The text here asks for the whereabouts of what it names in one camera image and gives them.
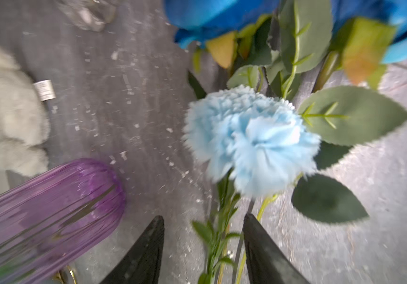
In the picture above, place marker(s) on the light blue carnation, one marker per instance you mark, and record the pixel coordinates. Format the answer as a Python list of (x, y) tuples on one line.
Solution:
[(252, 146)]

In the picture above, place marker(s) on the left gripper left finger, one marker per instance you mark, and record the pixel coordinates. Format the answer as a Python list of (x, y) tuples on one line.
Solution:
[(142, 263)]

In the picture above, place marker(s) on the blue purple ribbed vase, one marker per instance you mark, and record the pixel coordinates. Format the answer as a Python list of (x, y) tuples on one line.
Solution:
[(54, 218)]

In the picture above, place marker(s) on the small blue alarm clock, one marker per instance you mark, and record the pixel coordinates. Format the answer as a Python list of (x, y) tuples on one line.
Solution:
[(65, 276)]

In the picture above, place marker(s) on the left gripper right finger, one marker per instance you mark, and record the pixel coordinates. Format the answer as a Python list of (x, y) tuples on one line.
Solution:
[(266, 264)]

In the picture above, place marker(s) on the blue rose low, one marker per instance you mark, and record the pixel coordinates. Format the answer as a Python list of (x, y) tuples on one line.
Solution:
[(367, 37)]

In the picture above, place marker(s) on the cream wavy glass vase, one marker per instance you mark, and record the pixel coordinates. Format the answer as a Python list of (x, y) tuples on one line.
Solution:
[(89, 15)]

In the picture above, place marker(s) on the blue rose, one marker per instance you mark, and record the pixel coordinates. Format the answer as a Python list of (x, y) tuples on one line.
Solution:
[(256, 42)]

